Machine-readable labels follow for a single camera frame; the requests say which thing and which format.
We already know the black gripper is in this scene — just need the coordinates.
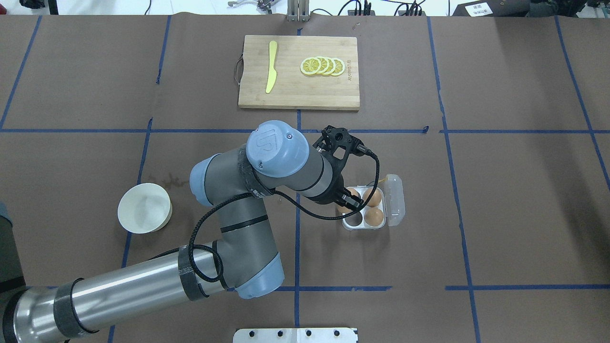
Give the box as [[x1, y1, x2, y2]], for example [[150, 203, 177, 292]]
[[312, 167, 364, 211]]

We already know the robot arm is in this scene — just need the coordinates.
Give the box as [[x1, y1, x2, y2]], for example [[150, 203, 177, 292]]
[[1, 120, 380, 343]]

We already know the brown egg in box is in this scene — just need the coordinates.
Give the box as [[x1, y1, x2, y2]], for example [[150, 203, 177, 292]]
[[362, 187, 383, 208], [364, 208, 385, 227]]

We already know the clear plastic egg box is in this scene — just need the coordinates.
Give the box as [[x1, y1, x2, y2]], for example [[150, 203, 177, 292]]
[[341, 174, 406, 231]]

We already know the wooden cutting board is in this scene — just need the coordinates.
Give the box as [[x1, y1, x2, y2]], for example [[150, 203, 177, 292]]
[[238, 35, 360, 111]]

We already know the lemon slice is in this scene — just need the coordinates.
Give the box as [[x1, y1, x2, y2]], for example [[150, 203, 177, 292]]
[[330, 58, 345, 77], [322, 57, 336, 75], [315, 56, 330, 74], [299, 57, 322, 75]]

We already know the yellow plastic knife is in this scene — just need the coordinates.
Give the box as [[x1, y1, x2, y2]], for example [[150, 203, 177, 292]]
[[265, 40, 278, 94]]

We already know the white bowl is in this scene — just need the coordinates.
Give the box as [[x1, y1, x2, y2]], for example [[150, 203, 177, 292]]
[[116, 183, 173, 234]]

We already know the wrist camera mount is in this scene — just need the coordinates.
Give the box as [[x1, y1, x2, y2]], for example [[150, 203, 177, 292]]
[[312, 125, 367, 174]]

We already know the white camera pillar with base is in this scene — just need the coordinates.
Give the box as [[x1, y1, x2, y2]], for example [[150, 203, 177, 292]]
[[233, 327, 359, 343]]

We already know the aluminium frame post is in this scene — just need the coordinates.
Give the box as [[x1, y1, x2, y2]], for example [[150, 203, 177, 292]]
[[287, 0, 311, 22]]

